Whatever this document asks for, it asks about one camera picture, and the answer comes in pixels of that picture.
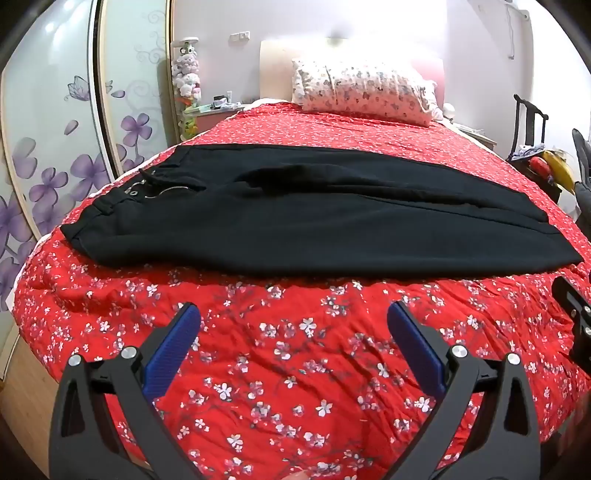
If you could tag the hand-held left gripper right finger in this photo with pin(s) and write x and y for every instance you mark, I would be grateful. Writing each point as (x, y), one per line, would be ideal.
(415, 350)

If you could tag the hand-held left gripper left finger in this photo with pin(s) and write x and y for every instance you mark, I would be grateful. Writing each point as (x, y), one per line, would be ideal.
(173, 350)

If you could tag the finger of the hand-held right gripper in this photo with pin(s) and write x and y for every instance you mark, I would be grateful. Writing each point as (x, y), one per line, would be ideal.
(579, 318)

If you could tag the black pants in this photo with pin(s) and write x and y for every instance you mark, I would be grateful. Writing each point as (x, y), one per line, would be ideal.
(300, 221)

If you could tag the red floral blanket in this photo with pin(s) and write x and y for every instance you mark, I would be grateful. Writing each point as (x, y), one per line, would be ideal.
(286, 332)

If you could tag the grey padded object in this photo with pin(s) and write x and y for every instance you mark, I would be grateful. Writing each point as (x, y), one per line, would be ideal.
(582, 175)

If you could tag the yellow bananas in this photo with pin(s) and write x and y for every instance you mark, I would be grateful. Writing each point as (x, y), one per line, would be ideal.
(561, 170)

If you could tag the red round object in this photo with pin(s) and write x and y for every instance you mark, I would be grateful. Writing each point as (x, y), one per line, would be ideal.
(540, 168)

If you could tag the black chair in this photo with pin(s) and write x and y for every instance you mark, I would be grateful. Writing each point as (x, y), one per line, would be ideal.
(531, 124)

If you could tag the wooden bedside table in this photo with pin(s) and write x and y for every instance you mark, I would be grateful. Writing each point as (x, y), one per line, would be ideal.
(478, 136)

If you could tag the cluttered bedside table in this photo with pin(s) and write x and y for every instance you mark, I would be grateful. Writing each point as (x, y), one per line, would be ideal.
(217, 107)

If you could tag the wardrobe with purple flower doors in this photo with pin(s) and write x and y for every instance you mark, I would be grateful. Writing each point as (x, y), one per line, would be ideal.
(46, 115)

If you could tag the white floral pillow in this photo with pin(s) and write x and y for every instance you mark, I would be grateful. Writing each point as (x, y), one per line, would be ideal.
(360, 87)

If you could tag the hanging plush toys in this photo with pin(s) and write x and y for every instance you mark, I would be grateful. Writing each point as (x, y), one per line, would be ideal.
(184, 69)

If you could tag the white wall socket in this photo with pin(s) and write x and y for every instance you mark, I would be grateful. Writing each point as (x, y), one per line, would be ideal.
(241, 35)

